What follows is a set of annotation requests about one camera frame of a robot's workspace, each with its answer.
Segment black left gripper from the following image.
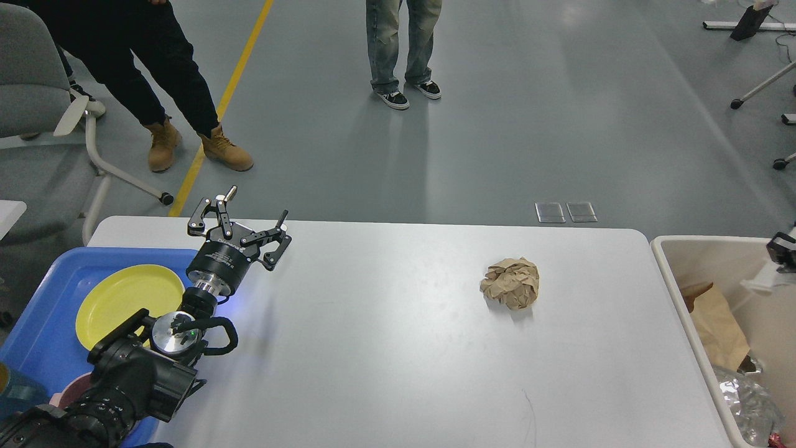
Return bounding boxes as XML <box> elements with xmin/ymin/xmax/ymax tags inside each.
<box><xmin>185</xmin><ymin>185</ymin><xmax>292</xmax><ymax>297</ymax></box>

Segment yellow plate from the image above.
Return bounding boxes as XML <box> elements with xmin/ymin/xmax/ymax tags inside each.
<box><xmin>76</xmin><ymin>264</ymin><xmax>185</xmax><ymax>351</ymax></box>

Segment pink mug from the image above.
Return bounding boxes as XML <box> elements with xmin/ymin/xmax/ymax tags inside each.
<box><xmin>49</xmin><ymin>372</ymin><xmax>92</xmax><ymax>410</ymax></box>

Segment brown paper ball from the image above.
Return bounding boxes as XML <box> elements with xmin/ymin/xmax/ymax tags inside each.
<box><xmin>479</xmin><ymin>257</ymin><xmax>540</xmax><ymax>310</ymax></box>

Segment brown paper bag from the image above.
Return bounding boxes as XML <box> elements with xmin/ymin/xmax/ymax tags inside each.
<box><xmin>679</xmin><ymin>282</ymin><xmax>750</xmax><ymax>371</ymax></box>

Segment foil wrap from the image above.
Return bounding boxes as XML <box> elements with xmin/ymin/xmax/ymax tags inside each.
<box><xmin>713</xmin><ymin>365</ymin><xmax>785</xmax><ymax>447</ymax></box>

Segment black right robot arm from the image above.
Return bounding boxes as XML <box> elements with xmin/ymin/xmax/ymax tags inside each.
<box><xmin>766</xmin><ymin>227</ymin><xmax>795</xmax><ymax>273</ymax></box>

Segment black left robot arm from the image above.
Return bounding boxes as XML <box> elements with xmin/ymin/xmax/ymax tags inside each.
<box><xmin>2</xmin><ymin>186</ymin><xmax>291</xmax><ymax>447</ymax></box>

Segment grey office chair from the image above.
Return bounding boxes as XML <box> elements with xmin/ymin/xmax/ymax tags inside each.
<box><xmin>1</xmin><ymin>2</ymin><xmax>174</xmax><ymax>244</ymax></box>

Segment blue plastic tray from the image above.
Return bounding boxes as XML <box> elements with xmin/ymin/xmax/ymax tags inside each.
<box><xmin>0</xmin><ymin>247</ymin><xmax>203</xmax><ymax>448</ymax></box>

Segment person black trousers brown boots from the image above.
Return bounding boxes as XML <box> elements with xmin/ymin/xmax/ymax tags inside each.
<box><xmin>12</xmin><ymin>0</ymin><xmax>254</xmax><ymax>173</ymax></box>

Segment person faded jeans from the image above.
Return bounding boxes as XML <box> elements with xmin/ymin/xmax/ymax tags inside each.
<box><xmin>365</xmin><ymin>0</ymin><xmax>443</xmax><ymax>111</ymax></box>

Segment metal floor socket plate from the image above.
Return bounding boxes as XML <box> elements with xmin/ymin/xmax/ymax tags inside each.
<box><xmin>535</xmin><ymin>202</ymin><xmax>567</xmax><ymax>224</ymax></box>

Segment beige plastic bin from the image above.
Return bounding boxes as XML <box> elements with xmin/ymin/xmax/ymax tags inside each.
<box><xmin>651</xmin><ymin>236</ymin><xmax>795</xmax><ymax>447</ymax></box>

